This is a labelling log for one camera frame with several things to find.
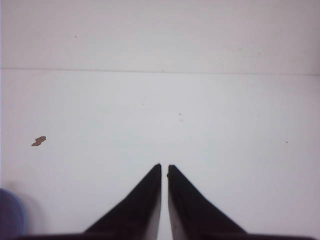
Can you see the small brown table mark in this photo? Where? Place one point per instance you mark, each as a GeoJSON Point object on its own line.
{"type": "Point", "coordinates": [38, 141]}

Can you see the blue round plate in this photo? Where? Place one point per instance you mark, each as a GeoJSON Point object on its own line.
{"type": "Point", "coordinates": [13, 222]}

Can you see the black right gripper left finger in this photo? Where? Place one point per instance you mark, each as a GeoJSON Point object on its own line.
{"type": "Point", "coordinates": [137, 216]}

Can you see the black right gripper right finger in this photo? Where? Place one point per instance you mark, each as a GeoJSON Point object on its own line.
{"type": "Point", "coordinates": [191, 214]}

